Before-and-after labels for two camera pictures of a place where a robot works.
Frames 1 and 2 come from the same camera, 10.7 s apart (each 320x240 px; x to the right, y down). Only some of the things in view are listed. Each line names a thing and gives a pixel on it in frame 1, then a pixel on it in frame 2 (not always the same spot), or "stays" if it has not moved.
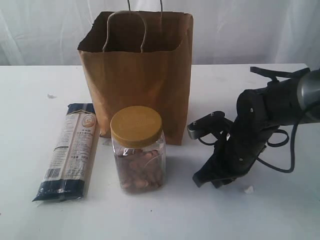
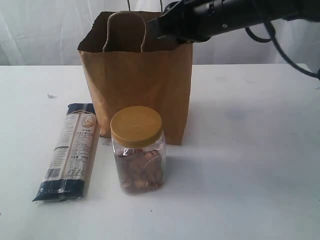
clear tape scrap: x=106 y=143 stays
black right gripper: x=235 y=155 to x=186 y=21
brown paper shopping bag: x=140 y=58 stays
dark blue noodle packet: x=71 y=161 stays
